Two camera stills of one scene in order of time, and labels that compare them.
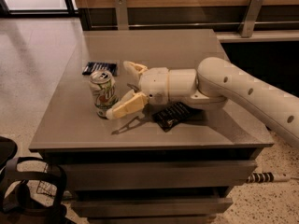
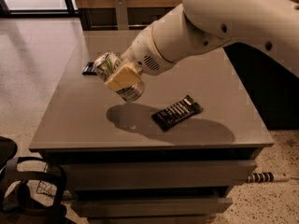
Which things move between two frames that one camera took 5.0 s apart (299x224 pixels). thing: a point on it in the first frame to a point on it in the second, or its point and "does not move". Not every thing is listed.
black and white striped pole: x=267 y=177 does not move
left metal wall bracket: x=121 y=12 does not move
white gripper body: x=154 y=84 to x=142 y=56
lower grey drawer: x=150 y=207 does not move
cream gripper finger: x=132 y=102 to x=123 y=77
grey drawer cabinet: x=165 y=162 does not move
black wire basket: x=47 y=188 does not move
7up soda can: x=104 y=90 to x=106 y=64
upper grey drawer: x=101 y=175 does not move
